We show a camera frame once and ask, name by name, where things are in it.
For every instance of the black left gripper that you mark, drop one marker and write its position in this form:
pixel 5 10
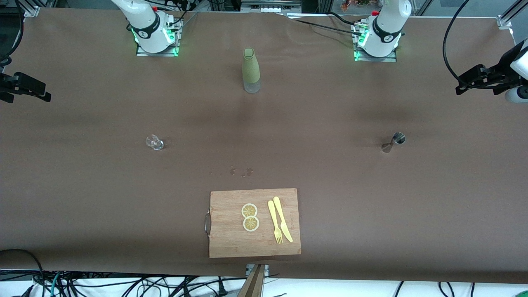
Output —
pixel 502 66

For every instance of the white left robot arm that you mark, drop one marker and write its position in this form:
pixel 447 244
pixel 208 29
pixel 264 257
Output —
pixel 387 29

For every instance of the small metal bracket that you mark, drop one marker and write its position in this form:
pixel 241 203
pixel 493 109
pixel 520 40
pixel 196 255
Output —
pixel 266 269

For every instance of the green bottle with clear base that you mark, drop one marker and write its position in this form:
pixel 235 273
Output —
pixel 251 68

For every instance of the wooden cutting board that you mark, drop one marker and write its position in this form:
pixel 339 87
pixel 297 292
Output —
pixel 231 235

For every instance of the steel double jigger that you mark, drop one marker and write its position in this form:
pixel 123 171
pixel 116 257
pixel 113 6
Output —
pixel 398 139

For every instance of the yellow plastic knife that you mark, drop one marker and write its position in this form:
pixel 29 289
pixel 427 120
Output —
pixel 281 216

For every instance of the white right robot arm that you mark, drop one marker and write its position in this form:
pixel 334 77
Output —
pixel 144 24

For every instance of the lemon slice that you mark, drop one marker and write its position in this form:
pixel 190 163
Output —
pixel 251 224
pixel 249 210

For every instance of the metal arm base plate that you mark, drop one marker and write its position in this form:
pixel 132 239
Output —
pixel 156 54
pixel 375 59

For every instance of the yellow plastic fork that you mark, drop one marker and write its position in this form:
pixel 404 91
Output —
pixel 273 218

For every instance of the brown table cover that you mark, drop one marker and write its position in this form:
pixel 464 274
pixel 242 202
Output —
pixel 330 123

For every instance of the grey electronics box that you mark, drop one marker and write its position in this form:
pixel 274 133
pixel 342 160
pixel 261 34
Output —
pixel 268 7

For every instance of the small clear glass cup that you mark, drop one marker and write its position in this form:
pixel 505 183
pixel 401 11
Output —
pixel 155 143

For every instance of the wooden post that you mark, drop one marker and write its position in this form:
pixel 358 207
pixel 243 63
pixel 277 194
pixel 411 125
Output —
pixel 253 284

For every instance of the aluminium frame corner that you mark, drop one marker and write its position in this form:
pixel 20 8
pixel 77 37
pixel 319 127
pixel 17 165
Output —
pixel 29 9
pixel 505 21

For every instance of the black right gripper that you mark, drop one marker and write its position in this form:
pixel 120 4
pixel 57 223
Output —
pixel 5 82

